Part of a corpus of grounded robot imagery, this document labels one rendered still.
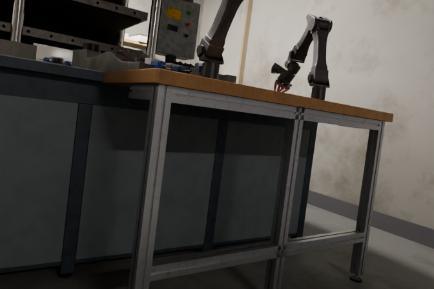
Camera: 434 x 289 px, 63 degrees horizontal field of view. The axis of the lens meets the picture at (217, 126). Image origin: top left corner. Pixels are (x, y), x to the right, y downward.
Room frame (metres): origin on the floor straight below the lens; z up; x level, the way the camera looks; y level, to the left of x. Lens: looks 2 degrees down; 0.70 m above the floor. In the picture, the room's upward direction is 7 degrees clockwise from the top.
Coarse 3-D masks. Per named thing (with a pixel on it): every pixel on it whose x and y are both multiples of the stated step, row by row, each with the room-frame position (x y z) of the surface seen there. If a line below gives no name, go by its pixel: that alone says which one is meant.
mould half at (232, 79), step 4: (188, 68) 1.60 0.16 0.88; (192, 68) 1.59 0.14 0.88; (196, 68) 1.60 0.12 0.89; (188, 72) 1.59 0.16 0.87; (192, 72) 1.59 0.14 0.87; (196, 72) 1.60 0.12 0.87; (200, 72) 1.61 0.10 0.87; (200, 76) 1.61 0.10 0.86; (220, 76) 1.67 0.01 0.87; (228, 76) 1.70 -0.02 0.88; (232, 76) 1.71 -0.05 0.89; (220, 80) 1.68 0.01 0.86; (224, 80) 1.69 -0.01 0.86; (228, 80) 1.70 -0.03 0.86; (232, 80) 1.72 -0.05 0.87
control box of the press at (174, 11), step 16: (176, 0) 2.47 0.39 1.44; (160, 16) 2.42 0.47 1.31; (176, 16) 2.48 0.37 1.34; (192, 16) 2.55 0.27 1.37; (160, 32) 2.42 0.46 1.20; (176, 32) 2.49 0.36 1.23; (192, 32) 2.56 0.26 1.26; (160, 48) 2.43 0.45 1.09; (176, 48) 2.50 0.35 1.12; (192, 48) 2.57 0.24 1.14
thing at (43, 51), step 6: (42, 48) 1.97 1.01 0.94; (48, 48) 1.98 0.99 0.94; (54, 48) 2.00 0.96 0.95; (60, 48) 2.02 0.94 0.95; (36, 54) 1.95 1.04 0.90; (42, 54) 1.97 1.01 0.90; (48, 54) 1.98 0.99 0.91; (54, 54) 2.00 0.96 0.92; (60, 54) 2.02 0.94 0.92; (66, 54) 2.04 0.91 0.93; (72, 54) 2.05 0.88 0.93; (42, 60) 1.97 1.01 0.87; (54, 60) 2.00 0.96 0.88; (60, 60) 2.02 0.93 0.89; (66, 60) 2.04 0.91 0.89
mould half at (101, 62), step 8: (72, 56) 1.65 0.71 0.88; (80, 56) 1.60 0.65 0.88; (88, 56) 1.58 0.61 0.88; (96, 56) 1.52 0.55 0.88; (104, 56) 1.48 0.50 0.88; (112, 56) 1.45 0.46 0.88; (120, 56) 1.46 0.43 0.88; (72, 64) 1.64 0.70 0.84; (80, 64) 1.60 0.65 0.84; (88, 64) 1.56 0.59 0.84; (96, 64) 1.52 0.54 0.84; (104, 64) 1.48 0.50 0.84; (112, 64) 1.44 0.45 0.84; (120, 64) 1.41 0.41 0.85; (128, 64) 1.38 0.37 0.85; (136, 64) 1.34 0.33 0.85; (144, 64) 1.35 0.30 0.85
